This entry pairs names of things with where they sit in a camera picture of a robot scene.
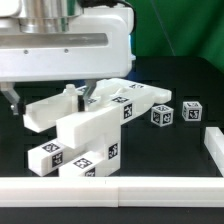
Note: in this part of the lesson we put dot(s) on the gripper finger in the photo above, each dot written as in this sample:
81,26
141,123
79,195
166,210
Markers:
17,104

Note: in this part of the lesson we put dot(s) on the white chair back frame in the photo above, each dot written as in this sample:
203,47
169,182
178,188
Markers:
114,102

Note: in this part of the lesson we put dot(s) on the white fence rail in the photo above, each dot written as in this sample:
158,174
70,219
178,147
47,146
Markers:
214,142
112,192

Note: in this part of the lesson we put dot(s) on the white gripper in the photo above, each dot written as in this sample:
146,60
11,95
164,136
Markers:
95,46

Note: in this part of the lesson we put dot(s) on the white right fence rail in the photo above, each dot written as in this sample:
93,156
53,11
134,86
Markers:
214,142

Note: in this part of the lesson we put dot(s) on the white front fence rail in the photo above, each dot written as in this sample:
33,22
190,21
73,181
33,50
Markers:
112,192

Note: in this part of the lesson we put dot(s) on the white chair seat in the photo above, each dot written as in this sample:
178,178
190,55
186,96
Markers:
107,152

